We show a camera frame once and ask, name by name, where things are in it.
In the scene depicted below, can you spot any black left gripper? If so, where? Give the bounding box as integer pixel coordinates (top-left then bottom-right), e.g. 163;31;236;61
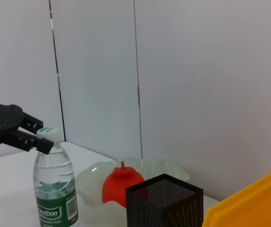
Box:
0;96;55;155

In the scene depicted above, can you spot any clear green-label water bottle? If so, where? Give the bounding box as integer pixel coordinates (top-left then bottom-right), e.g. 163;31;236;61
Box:
32;126;80;227

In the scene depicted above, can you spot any red-orange toy fruit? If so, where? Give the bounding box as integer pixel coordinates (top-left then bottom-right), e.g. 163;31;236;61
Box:
101;161;146;209

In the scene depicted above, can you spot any clear wavy glass fruit plate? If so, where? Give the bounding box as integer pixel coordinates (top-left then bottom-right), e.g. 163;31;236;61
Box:
75;157;190;208

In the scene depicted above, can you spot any black mesh pen holder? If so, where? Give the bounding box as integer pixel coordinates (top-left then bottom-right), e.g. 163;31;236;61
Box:
125;173;204;227

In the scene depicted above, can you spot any yellow plastic bin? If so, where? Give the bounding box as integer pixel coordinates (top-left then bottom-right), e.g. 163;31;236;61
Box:
201;162;271;227

